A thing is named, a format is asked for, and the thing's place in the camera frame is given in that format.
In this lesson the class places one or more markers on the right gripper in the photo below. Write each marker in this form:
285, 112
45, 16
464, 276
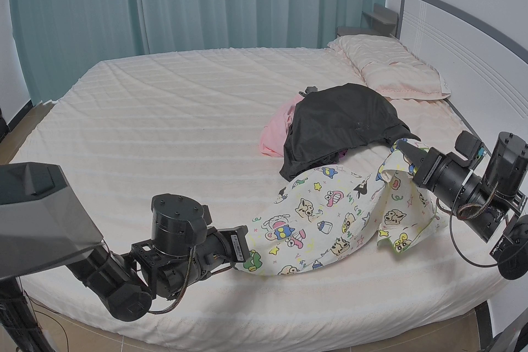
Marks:
445, 177

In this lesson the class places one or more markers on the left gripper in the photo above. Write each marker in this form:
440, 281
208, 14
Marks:
208, 255

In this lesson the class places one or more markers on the white printed pyjama top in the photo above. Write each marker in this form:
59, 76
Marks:
321, 218

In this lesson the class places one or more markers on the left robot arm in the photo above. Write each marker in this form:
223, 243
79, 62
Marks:
49, 226

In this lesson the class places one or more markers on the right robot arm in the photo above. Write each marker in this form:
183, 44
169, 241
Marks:
507, 160

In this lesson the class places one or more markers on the bed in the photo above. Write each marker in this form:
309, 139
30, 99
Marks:
165, 115

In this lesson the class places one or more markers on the purple garment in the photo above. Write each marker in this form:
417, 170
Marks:
343, 154

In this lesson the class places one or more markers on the black garment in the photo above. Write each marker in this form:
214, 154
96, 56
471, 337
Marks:
342, 123

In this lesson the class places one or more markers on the cream pillow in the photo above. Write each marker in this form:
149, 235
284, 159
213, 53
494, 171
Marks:
392, 65

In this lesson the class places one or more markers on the dark grey garment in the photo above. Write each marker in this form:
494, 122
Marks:
308, 90

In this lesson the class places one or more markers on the pink garment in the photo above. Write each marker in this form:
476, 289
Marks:
274, 131

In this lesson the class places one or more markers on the grey bedside table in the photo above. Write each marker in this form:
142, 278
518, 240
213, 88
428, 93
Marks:
383, 18

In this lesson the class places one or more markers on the black slatted furniture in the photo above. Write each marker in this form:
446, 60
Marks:
3, 125

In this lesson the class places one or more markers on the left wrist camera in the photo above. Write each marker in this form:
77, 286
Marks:
238, 245

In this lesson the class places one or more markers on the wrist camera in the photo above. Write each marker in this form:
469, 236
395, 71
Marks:
468, 146
238, 245

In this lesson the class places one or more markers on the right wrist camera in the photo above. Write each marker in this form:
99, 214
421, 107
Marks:
468, 146

